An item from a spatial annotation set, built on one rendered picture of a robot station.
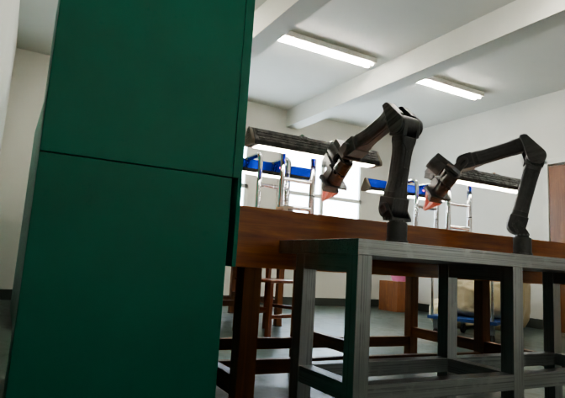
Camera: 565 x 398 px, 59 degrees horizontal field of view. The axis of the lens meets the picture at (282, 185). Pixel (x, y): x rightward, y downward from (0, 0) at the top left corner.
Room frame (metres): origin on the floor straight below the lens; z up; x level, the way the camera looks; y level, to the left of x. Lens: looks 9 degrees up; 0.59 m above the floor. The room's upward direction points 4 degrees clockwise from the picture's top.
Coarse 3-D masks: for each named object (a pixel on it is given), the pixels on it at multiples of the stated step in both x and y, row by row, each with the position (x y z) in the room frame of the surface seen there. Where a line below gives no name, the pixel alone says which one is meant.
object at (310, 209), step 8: (304, 136) 1.98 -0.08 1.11; (312, 160) 2.19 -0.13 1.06; (280, 168) 2.13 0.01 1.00; (312, 168) 2.19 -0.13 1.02; (280, 176) 2.13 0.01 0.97; (312, 176) 2.19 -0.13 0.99; (280, 184) 2.13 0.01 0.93; (312, 184) 2.19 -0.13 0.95; (280, 192) 2.12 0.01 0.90; (312, 192) 2.19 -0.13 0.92; (280, 200) 2.12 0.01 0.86; (312, 200) 2.19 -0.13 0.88; (296, 208) 2.16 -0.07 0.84; (304, 208) 2.18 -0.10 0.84; (312, 208) 2.19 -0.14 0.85
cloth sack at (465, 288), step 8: (464, 280) 4.81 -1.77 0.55; (472, 280) 4.78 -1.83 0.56; (464, 288) 4.77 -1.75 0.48; (472, 288) 4.71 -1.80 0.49; (496, 288) 4.76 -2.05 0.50; (464, 296) 4.77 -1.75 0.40; (472, 296) 4.71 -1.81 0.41; (496, 296) 4.72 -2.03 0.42; (464, 304) 4.77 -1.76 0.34; (472, 304) 4.73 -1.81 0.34; (496, 304) 4.72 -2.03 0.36; (464, 312) 4.80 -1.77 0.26; (472, 312) 4.74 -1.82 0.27; (496, 312) 4.74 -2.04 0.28
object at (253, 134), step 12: (252, 132) 1.87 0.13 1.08; (264, 132) 1.90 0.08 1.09; (276, 132) 1.93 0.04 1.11; (252, 144) 1.88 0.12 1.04; (264, 144) 1.87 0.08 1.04; (276, 144) 1.90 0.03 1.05; (288, 144) 1.92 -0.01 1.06; (300, 144) 1.95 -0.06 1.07; (312, 144) 1.98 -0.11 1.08; (324, 144) 2.02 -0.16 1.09; (372, 156) 2.12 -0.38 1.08
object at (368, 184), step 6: (366, 180) 2.81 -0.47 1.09; (372, 180) 2.83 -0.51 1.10; (378, 180) 2.85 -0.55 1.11; (366, 186) 2.81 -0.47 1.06; (372, 186) 2.80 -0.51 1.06; (378, 186) 2.82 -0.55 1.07; (384, 186) 2.85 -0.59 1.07; (408, 186) 2.95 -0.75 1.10; (414, 186) 2.97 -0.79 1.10; (408, 192) 2.92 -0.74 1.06; (414, 192) 2.94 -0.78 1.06; (420, 192) 2.97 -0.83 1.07
